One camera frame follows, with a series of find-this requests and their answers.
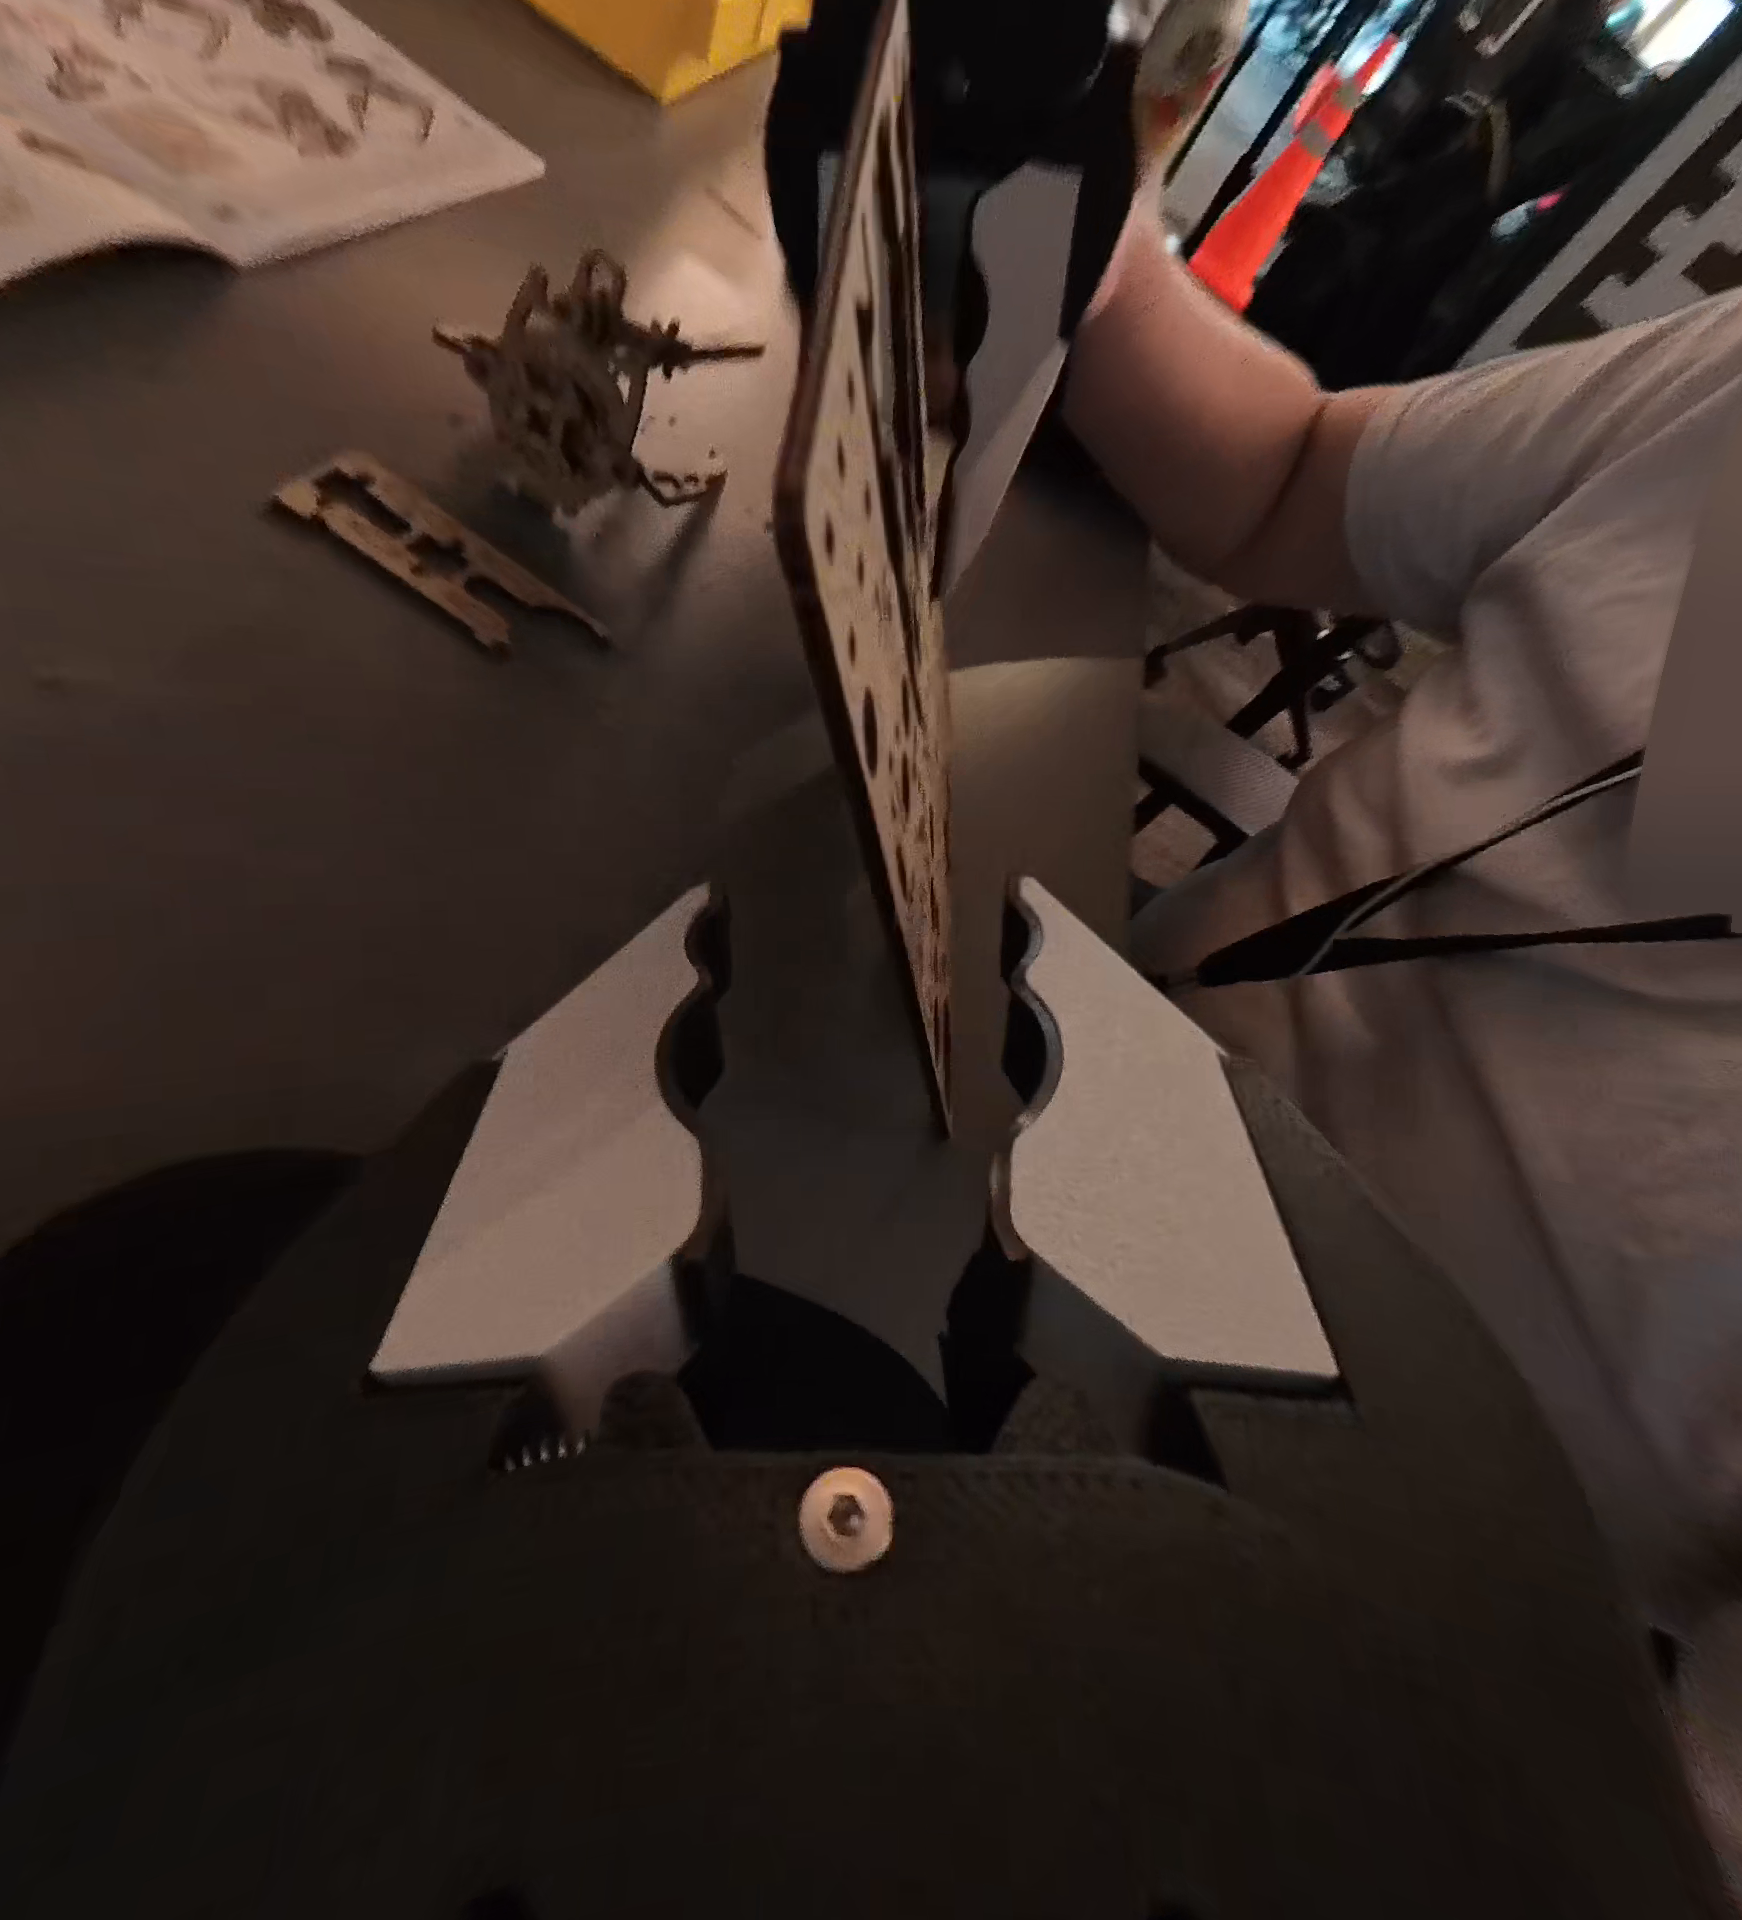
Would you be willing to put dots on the open instruction booklet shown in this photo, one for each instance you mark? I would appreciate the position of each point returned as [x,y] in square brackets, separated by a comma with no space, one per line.
[210,150]

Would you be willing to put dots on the large wooden parts sheet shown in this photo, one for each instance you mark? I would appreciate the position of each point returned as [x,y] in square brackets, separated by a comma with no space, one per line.
[842,661]

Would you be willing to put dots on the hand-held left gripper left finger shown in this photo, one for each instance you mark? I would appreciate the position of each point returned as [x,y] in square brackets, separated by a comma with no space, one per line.
[543,1202]

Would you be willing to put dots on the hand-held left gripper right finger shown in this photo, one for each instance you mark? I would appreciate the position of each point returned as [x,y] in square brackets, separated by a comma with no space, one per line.
[1169,1202]

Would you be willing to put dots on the small wooden parts strip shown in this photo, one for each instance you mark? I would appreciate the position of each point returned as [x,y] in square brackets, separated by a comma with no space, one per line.
[304,494]

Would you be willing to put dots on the black office chair base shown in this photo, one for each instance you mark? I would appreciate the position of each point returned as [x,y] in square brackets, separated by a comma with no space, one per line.
[1306,661]

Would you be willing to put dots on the orange traffic cone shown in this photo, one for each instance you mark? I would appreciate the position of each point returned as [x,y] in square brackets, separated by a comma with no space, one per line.
[1284,179]

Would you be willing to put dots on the person's right forearm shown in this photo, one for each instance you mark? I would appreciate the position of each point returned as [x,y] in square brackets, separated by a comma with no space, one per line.
[1202,422]

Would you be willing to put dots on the black white patterned board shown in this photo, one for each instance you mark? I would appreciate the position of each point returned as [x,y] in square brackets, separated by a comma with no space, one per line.
[1712,225]

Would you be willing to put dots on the yellow plastic bin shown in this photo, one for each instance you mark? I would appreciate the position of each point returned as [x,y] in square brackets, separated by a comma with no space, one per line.
[660,45]

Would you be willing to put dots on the assembled wooden gear model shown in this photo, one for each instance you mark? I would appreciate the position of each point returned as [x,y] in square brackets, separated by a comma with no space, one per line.
[564,389]

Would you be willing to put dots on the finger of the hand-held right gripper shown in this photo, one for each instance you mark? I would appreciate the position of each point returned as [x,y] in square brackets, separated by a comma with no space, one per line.
[796,167]
[1020,329]

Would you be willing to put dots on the white bottle red cap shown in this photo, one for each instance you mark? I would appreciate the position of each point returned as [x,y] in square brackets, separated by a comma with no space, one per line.
[1189,62]

